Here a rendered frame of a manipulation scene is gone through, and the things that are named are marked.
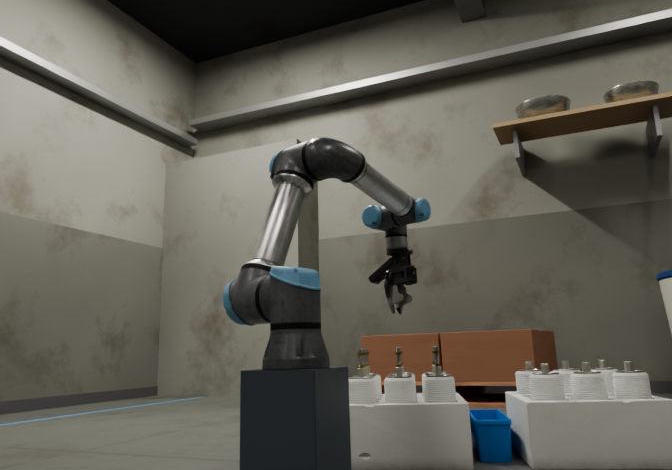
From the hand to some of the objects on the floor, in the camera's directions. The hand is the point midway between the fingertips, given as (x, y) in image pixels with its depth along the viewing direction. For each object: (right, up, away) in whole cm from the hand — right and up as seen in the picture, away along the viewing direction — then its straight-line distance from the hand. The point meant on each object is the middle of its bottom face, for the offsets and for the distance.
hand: (395, 310), depth 188 cm
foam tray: (+56, -42, -18) cm, 72 cm away
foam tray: (+2, -45, -11) cm, 46 cm away
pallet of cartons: (+62, -87, +173) cm, 203 cm away
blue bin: (+30, -45, -8) cm, 54 cm away
